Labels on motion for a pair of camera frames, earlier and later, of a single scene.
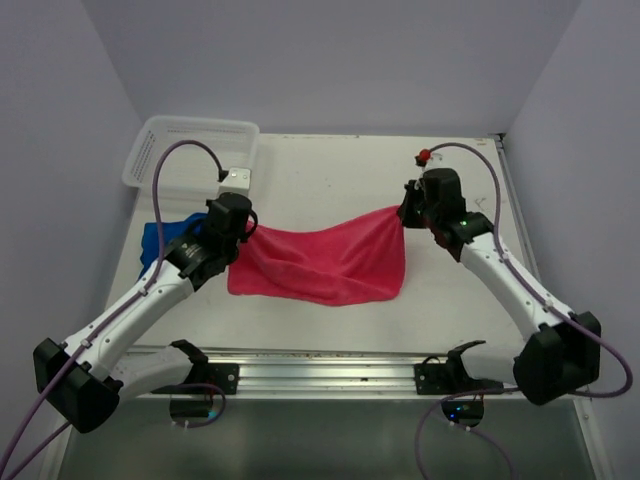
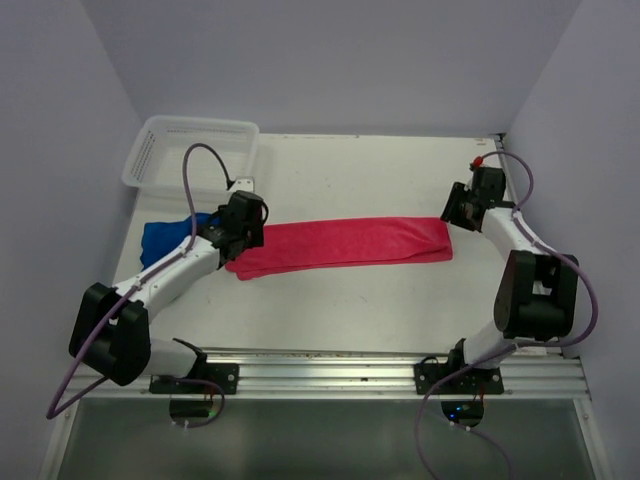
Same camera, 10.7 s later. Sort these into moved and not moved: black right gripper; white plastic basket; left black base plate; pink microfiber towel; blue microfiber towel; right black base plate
Moved: pink microfiber towel; black right gripper
Not moved: blue microfiber towel; white plastic basket; left black base plate; right black base plate
